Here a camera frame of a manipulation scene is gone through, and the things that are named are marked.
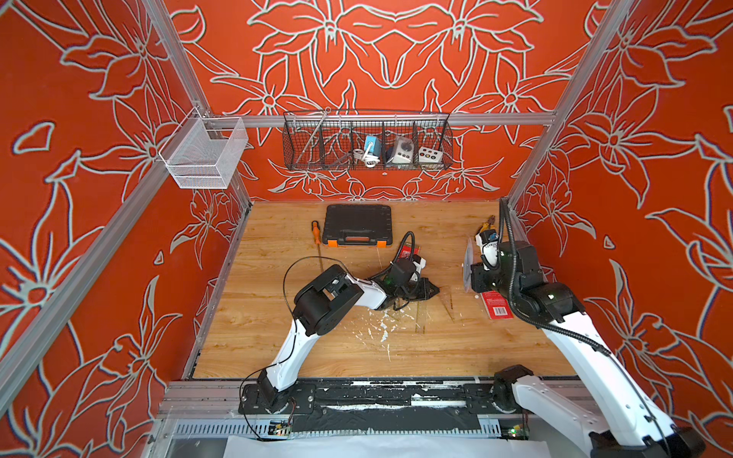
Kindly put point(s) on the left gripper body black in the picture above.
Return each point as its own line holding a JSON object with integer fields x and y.
{"x": 410, "y": 292}

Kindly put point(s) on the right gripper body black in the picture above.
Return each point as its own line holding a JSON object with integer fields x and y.
{"x": 492, "y": 280}

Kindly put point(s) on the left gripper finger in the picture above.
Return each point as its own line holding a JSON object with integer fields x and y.
{"x": 427, "y": 292}
{"x": 426, "y": 284}

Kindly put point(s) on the clear triangle ruler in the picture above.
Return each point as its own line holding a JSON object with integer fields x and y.
{"x": 445, "y": 297}
{"x": 394, "y": 306}

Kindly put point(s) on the red ruler set package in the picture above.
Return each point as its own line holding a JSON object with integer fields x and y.
{"x": 496, "y": 306}
{"x": 468, "y": 261}
{"x": 407, "y": 251}

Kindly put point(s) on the clear straight ruler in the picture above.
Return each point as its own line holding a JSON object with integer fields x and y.
{"x": 421, "y": 317}

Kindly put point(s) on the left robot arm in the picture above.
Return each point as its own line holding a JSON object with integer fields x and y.
{"x": 321, "y": 305}

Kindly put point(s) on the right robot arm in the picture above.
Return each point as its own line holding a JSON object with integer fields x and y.
{"x": 630, "y": 423}

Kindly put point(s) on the black orange tool case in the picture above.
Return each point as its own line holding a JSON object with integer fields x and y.
{"x": 358, "y": 225}

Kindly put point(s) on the white dotted cube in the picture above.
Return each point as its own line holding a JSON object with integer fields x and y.
{"x": 428, "y": 156}

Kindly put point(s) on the white timer device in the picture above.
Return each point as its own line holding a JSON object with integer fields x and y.
{"x": 402, "y": 152}

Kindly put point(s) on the blue white small box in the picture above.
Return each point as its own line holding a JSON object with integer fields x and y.
{"x": 372, "y": 146}

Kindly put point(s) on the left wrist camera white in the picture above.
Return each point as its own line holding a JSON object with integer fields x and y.
{"x": 418, "y": 262}

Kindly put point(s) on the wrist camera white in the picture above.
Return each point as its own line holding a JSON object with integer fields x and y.
{"x": 487, "y": 240}
{"x": 418, "y": 262}

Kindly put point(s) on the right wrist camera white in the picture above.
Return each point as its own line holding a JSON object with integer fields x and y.
{"x": 487, "y": 240}

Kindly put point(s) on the orange handled screwdriver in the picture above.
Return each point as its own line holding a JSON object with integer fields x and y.
{"x": 316, "y": 232}

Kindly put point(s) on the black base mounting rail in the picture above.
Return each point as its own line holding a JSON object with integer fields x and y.
{"x": 441, "y": 406}

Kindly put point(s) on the black wire wall basket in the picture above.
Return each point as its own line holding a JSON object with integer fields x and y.
{"x": 333, "y": 140}

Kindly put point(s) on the clear plastic wall bin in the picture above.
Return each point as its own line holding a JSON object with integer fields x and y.
{"x": 203, "y": 154}

